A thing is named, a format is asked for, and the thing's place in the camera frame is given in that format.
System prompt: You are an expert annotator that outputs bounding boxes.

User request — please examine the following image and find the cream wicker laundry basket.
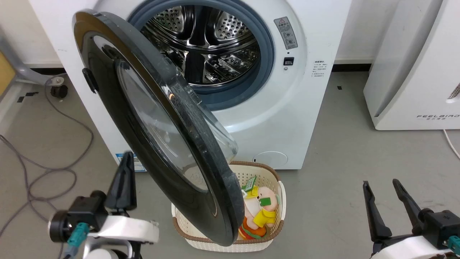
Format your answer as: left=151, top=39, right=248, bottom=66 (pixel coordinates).
left=171, top=161, right=287, bottom=252

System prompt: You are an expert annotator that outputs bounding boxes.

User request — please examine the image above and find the plush hamburger toy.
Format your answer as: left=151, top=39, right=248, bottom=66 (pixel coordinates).
left=238, top=216, right=267, bottom=241

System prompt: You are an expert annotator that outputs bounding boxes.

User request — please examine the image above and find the white air purifier appliance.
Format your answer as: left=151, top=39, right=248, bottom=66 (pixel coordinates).
left=363, top=0, right=460, bottom=131

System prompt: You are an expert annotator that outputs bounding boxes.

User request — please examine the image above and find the yellow wooden board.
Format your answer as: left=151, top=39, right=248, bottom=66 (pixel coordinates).
left=0, top=50, right=17, bottom=98

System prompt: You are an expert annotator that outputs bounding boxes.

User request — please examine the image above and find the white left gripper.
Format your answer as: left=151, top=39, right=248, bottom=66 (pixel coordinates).
left=88, top=151, right=160, bottom=244

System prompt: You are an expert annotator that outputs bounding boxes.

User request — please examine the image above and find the black round washing machine door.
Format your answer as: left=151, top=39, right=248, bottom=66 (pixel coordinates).
left=72, top=10, right=245, bottom=247

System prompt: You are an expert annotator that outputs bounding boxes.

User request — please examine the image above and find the thin white cable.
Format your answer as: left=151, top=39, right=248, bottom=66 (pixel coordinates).
left=443, top=129, right=460, bottom=160

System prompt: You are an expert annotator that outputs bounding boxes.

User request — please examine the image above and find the green paper tag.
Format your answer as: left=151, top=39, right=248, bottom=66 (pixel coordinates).
left=241, top=176, right=258, bottom=192

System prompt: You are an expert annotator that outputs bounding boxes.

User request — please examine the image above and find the grey floor cable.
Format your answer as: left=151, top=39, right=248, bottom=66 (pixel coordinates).
left=0, top=76, right=95, bottom=238

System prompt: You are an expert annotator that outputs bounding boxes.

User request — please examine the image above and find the grey rubber door gasket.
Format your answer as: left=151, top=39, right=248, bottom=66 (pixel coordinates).
left=128, top=0, right=276, bottom=111

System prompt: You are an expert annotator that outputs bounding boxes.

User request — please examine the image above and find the steel washing machine drum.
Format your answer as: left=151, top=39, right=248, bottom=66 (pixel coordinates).
left=141, top=5, right=261, bottom=87

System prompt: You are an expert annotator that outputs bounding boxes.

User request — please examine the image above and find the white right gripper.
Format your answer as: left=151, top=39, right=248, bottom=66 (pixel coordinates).
left=363, top=178, right=450, bottom=259

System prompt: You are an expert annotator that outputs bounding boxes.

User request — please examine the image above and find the white front-load washing machine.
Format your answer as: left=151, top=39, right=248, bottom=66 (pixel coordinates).
left=29, top=0, right=353, bottom=172

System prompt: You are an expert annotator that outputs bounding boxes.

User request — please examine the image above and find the grey metal stand leg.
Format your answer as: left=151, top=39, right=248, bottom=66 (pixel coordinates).
left=0, top=32, right=67, bottom=85

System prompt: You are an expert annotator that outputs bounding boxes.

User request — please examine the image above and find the black caster wheel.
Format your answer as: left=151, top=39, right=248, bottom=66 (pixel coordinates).
left=50, top=85, right=69, bottom=99

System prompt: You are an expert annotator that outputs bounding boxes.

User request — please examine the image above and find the round white filter cover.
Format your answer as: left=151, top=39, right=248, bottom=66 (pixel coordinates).
left=252, top=151, right=288, bottom=169

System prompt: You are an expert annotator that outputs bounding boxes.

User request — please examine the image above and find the grey warning sticker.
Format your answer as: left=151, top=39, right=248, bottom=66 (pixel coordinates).
left=274, top=17, right=299, bottom=50

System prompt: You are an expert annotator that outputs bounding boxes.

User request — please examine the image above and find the plush doll in yellow clothes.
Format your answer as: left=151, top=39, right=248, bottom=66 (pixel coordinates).
left=240, top=185, right=281, bottom=231

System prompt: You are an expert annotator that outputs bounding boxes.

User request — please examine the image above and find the blue energy label sticker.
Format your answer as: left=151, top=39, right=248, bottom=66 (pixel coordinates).
left=116, top=153, right=147, bottom=172

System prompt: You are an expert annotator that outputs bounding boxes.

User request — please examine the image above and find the teal plug left camera cable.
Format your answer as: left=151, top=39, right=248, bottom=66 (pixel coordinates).
left=66, top=222, right=90, bottom=259

